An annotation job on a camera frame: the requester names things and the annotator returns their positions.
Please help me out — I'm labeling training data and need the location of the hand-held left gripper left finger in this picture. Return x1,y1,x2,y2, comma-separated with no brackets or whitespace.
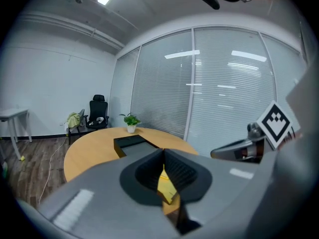
37,148,180,239

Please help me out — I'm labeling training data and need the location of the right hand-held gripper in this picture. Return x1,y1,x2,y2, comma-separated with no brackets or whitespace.
210,100,304,164

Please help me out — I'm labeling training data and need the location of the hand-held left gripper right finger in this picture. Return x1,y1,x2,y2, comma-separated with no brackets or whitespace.
163,148,277,239

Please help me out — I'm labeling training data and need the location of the yellow utility knife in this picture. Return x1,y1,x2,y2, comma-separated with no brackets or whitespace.
156,165,180,206

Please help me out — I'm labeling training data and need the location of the black box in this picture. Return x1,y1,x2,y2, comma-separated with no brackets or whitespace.
113,134,160,159

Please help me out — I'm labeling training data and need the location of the glass partition with blinds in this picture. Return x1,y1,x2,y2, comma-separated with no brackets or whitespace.
109,26,310,157

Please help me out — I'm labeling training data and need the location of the potted green plant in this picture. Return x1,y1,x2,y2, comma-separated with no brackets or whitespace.
119,113,142,134

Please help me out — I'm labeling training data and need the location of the grey chair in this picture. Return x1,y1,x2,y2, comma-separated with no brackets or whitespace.
67,109,86,144

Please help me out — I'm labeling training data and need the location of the green cloth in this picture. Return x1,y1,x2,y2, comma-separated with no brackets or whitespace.
65,112,81,129

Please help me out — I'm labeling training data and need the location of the black office chair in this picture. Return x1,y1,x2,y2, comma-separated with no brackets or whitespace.
85,94,110,130

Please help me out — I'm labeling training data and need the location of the white desk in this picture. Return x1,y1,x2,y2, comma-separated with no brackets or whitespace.
0,108,33,160

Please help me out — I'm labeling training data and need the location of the white ceiling pipe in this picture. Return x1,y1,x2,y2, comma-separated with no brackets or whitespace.
17,11,126,50

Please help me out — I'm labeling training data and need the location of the white floor cable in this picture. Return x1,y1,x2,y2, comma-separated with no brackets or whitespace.
39,135,69,205

